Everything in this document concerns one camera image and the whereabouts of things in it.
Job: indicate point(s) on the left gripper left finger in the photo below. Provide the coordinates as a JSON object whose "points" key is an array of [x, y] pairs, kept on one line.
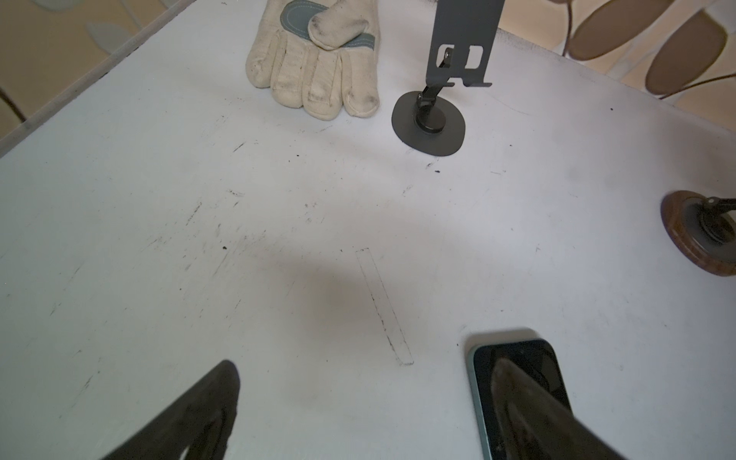
{"points": [[195, 426]]}

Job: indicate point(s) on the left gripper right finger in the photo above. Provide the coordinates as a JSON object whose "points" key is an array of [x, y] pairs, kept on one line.
{"points": [[533, 425]]}

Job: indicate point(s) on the black phone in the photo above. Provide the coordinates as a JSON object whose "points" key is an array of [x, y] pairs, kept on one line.
{"points": [[536, 357]]}

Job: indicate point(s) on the dark grey back stand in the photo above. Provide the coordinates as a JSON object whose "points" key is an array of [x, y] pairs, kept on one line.
{"points": [[461, 44]]}

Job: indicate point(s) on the beige work glove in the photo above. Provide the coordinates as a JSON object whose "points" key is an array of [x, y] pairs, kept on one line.
{"points": [[321, 56]]}

